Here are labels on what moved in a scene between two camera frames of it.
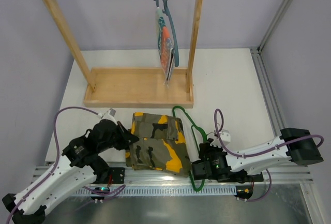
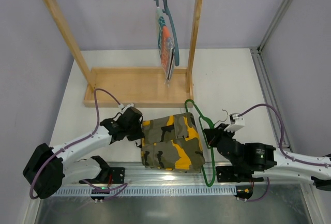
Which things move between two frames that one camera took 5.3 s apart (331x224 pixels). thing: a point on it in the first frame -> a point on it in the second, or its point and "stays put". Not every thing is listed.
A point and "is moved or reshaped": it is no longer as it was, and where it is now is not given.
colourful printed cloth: [165, 48] stays put
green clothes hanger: [198, 124] -> [212, 126]
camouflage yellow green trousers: [162, 144] is moved or reshaped
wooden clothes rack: [134, 87] stays put
